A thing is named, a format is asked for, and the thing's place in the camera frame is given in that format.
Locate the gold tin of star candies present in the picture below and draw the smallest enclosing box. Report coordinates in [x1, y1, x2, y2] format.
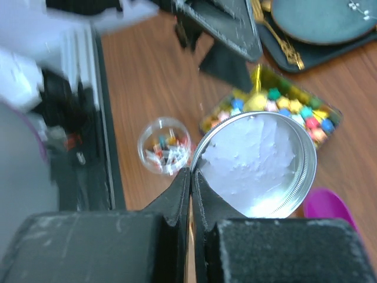
[199, 64, 342, 147]

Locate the magenta plastic scoop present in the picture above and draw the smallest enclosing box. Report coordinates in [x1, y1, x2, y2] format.
[303, 187, 359, 232]

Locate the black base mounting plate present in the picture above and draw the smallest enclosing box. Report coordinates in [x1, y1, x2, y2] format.
[51, 27, 126, 211]

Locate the clear glass jar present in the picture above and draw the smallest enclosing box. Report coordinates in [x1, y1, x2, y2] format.
[137, 117, 192, 176]

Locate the teal ceramic plate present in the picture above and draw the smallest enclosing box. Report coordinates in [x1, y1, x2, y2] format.
[270, 0, 376, 45]

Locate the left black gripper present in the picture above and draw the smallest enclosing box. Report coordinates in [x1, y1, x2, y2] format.
[173, 0, 262, 92]

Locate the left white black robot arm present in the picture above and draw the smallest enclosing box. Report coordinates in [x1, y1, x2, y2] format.
[1, 1, 262, 62]

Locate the white jar lid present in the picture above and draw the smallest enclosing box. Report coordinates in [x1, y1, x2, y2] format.
[191, 111, 318, 218]

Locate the gold fork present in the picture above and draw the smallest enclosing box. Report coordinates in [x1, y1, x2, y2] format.
[251, 0, 305, 70]

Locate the black serving tray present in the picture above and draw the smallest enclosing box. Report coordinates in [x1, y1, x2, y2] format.
[256, 1, 376, 73]

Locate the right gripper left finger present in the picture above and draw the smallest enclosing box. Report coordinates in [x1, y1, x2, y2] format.
[1, 168, 190, 282]

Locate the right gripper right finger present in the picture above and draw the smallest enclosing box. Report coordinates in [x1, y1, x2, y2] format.
[191, 171, 376, 282]

